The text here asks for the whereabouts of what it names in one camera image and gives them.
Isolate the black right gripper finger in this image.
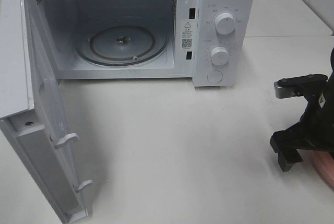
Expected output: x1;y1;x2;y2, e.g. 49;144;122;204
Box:
270;135;284;154
278;149;303;172

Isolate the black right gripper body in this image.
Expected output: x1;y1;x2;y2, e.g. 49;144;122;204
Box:
273;77;333;152

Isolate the pink round plate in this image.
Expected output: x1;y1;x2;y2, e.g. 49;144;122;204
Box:
312;151;333;190

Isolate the round white door-release button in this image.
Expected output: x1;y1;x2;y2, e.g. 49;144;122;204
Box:
207;70;223;84

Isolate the white microwave door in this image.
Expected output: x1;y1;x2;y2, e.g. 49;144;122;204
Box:
1;0;92;223

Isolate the lower white timer knob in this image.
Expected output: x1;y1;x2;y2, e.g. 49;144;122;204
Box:
210;46;230;66

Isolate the upper white power knob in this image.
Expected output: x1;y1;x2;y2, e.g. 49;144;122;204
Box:
214;11;236;35

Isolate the white microwave oven body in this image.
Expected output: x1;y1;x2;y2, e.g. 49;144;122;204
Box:
43;0;253;87

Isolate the white warning label sticker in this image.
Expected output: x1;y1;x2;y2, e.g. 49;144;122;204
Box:
180;19;195;50

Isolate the glass microwave turntable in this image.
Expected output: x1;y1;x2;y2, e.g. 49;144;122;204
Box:
75;25;169;67

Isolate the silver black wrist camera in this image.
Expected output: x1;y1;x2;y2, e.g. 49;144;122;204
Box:
274;74;328;99

